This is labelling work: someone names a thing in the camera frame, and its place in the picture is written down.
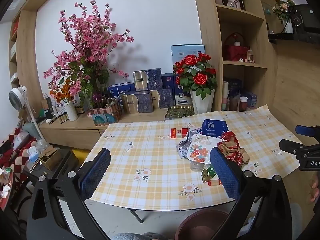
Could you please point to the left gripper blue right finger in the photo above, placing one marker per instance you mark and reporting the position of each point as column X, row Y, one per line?
column 228, row 172

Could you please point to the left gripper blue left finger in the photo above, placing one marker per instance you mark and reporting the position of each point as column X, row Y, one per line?
column 92, row 172

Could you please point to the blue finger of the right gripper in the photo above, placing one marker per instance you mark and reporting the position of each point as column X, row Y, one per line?
column 291, row 147
column 308, row 131

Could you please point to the red sausage stick wrapper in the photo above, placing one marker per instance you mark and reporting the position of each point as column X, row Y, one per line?
column 214, row 182

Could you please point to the small green snack packet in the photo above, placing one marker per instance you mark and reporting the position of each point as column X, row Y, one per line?
column 208, row 174

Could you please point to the brown paper wrapper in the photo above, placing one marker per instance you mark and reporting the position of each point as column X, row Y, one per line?
column 233, row 152

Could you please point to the clear plastic bag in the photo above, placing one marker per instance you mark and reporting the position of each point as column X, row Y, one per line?
column 198, row 167

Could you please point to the floral white snack bag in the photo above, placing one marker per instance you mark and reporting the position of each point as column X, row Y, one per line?
column 200, row 148

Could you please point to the silver blue wrapper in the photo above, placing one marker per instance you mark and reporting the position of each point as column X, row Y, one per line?
column 183, row 146

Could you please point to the crushed red soda can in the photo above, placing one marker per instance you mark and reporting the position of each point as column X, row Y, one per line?
column 229, row 136

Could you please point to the dark red trash bin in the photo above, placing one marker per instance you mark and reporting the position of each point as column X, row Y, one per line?
column 202, row 224

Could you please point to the person's right hand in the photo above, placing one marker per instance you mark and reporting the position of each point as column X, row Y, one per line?
column 314, row 190

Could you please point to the low wooden cabinet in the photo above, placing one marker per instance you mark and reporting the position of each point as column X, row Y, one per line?
column 83, row 134

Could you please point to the red paper cup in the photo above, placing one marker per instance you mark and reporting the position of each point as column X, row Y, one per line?
column 243, row 103

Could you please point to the yellow plaid tablecloth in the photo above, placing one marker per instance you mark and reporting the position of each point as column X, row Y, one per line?
column 147, row 173

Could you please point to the small red cigarette box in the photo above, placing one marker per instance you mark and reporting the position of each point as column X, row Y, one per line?
column 178, row 133

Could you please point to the white cylindrical vase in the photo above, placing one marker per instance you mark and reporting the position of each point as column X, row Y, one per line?
column 71, row 112

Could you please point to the white rose vase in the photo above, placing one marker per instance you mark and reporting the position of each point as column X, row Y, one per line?
column 202, row 105

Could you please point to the woven plaid basket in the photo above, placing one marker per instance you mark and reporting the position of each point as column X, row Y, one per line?
column 110, row 114

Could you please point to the stacked pastel cups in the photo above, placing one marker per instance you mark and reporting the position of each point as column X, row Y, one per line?
column 225, row 91

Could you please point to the orange flowers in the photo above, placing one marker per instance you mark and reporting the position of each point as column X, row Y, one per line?
column 61, row 91

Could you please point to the blue gold tea box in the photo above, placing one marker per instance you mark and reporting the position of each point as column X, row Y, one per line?
column 162, row 98
column 149, row 79
column 138, row 102

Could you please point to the white desk fan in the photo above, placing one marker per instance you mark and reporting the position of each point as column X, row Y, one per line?
column 18, row 99

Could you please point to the red rose bouquet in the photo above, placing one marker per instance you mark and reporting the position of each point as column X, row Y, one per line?
column 195, row 73

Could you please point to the wooden shelf unit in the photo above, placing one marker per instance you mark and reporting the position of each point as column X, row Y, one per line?
column 220, row 27

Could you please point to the light blue carton box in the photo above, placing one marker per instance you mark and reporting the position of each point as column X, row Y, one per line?
column 178, row 52

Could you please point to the pink cherry blossom bouquet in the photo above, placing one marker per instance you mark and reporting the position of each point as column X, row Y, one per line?
column 92, row 37

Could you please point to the black folding table frame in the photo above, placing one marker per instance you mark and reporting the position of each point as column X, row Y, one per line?
column 133, row 212

